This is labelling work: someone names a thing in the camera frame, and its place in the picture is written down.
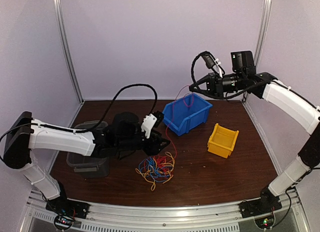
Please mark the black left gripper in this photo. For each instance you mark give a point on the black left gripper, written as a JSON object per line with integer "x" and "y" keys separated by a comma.
{"x": 153, "y": 147}

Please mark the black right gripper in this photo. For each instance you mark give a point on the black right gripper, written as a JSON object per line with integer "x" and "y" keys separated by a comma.
{"x": 215, "y": 86}

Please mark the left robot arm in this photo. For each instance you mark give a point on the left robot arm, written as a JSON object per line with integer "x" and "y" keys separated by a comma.
{"x": 125, "y": 133}

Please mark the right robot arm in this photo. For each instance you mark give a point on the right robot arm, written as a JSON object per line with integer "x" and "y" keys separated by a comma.
{"x": 301, "y": 136}

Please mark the blue plastic bin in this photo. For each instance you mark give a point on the blue plastic bin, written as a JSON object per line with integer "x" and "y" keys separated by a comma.
{"x": 186, "y": 113}

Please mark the yellow plastic bin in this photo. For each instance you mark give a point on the yellow plastic bin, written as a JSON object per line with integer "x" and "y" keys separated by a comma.
{"x": 222, "y": 141}

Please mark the grey transparent plastic container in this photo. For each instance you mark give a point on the grey transparent plastic container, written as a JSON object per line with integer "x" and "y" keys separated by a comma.
{"x": 82, "y": 156}

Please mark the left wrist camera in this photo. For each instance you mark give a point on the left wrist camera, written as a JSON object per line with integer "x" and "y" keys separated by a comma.
{"x": 150, "y": 121}

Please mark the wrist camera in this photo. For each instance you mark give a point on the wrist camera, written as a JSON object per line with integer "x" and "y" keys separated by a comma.
{"x": 213, "y": 64}
{"x": 150, "y": 121}

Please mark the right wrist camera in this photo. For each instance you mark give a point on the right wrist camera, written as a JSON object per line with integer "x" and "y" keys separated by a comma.
{"x": 213, "y": 64}

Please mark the aluminium front rail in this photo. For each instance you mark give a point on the aluminium front rail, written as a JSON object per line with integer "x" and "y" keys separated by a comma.
{"x": 225, "y": 217}

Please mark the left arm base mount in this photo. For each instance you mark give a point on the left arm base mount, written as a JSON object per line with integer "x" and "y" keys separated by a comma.
{"x": 70, "y": 208}

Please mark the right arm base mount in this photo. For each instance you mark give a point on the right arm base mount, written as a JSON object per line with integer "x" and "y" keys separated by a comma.
{"x": 257, "y": 207}

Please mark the left aluminium frame post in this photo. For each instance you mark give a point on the left aluminium frame post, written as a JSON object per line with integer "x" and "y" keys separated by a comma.
{"x": 66, "y": 49}

